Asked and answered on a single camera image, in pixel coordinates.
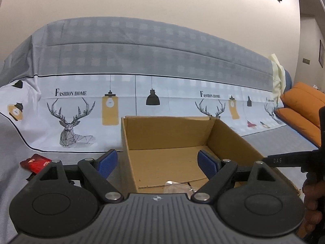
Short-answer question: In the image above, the red snack packet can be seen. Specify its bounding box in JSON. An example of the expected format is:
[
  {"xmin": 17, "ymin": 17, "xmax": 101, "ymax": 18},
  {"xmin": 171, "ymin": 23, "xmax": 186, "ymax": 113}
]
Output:
[{"xmin": 20, "ymin": 154, "xmax": 51, "ymax": 173}]

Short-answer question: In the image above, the person's right hand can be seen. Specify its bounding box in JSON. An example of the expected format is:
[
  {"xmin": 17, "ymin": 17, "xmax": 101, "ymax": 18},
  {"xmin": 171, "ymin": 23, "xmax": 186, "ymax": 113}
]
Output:
[{"xmin": 302, "ymin": 173, "xmax": 324, "ymax": 233}]

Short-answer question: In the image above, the lower orange cushion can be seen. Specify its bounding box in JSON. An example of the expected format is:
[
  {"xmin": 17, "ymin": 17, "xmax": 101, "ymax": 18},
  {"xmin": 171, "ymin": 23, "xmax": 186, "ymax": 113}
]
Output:
[{"xmin": 275, "ymin": 108, "xmax": 321, "ymax": 148}]

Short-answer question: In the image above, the orange cushion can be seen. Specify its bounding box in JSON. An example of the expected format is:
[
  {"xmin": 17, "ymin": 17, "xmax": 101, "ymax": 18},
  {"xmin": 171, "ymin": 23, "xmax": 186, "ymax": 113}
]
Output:
[
  {"xmin": 280, "ymin": 82, "xmax": 324, "ymax": 128},
  {"xmin": 275, "ymin": 108, "xmax": 321, "ymax": 148}
]

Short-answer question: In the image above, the clear plastic wrapper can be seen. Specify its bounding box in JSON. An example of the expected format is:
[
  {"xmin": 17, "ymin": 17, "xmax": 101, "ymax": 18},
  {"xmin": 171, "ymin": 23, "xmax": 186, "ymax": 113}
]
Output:
[{"xmin": 163, "ymin": 181, "xmax": 199, "ymax": 199}]

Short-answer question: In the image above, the cardboard box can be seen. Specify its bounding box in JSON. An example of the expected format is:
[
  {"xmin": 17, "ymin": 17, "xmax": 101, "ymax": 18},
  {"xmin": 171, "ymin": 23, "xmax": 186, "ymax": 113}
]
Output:
[{"xmin": 120, "ymin": 115, "xmax": 301, "ymax": 237}]

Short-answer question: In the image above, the upper orange cushion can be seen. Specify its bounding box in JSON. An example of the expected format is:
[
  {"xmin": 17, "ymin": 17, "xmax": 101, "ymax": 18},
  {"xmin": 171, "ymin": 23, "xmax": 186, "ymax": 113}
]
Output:
[{"xmin": 280, "ymin": 82, "xmax": 324, "ymax": 128}]

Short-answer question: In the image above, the blue sofa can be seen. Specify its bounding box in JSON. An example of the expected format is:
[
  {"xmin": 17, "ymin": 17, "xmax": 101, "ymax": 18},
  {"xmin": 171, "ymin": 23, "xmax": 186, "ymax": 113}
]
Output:
[{"xmin": 284, "ymin": 69, "xmax": 293, "ymax": 92}]

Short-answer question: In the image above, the grey patterned sofa cover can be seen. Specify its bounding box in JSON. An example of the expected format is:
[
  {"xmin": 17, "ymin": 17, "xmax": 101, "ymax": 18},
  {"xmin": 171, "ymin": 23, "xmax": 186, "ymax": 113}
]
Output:
[{"xmin": 1, "ymin": 17, "xmax": 315, "ymax": 243}]

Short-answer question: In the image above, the pale yellow cloth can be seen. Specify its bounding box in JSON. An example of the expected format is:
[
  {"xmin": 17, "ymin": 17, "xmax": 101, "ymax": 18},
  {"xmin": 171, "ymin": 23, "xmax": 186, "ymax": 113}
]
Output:
[{"xmin": 268, "ymin": 54, "xmax": 286, "ymax": 102}]

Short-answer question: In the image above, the wall switch plate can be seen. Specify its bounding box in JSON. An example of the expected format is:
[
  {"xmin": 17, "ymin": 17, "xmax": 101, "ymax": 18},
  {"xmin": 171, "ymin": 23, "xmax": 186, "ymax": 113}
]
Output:
[{"xmin": 302, "ymin": 58, "xmax": 310, "ymax": 64}]

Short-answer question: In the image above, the small framed wall picture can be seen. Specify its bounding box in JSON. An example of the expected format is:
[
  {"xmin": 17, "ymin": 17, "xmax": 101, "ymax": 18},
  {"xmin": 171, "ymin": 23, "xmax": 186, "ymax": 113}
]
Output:
[{"xmin": 318, "ymin": 40, "xmax": 325, "ymax": 68}]

